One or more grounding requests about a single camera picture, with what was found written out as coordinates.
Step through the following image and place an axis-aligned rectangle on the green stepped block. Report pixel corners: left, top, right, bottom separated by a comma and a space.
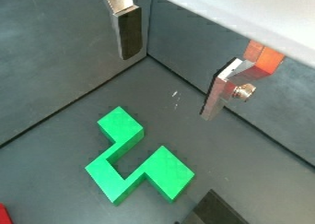
85, 106, 195, 206

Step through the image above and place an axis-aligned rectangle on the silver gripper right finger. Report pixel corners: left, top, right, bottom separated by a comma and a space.
200, 41, 284, 120

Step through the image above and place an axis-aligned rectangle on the black fixture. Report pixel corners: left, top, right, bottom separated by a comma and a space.
174, 189, 250, 224

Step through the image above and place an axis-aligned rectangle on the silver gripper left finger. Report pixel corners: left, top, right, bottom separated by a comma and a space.
104, 0, 143, 60

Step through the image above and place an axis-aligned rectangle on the red base board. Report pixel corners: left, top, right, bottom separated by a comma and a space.
0, 203, 12, 224

